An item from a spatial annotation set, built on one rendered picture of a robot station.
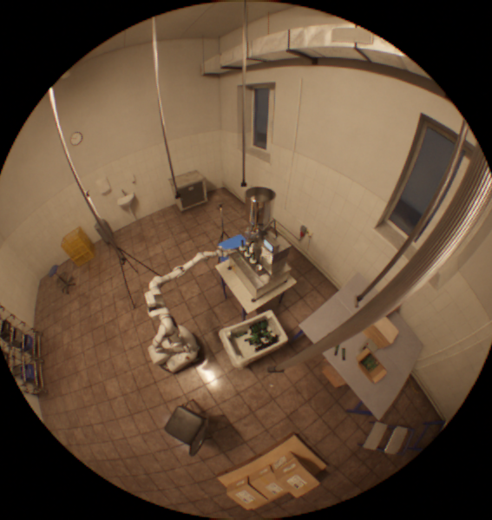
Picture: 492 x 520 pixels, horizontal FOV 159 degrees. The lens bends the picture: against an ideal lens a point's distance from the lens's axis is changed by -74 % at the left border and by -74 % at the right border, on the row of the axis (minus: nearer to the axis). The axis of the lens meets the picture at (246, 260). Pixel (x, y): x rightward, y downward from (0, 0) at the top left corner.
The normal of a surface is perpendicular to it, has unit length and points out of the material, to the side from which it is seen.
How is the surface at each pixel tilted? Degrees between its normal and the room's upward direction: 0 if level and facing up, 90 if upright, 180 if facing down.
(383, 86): 90
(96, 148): 90
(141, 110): 90
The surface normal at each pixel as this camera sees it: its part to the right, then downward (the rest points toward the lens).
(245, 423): 0.00, -0.63
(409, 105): -0.84, 0.42
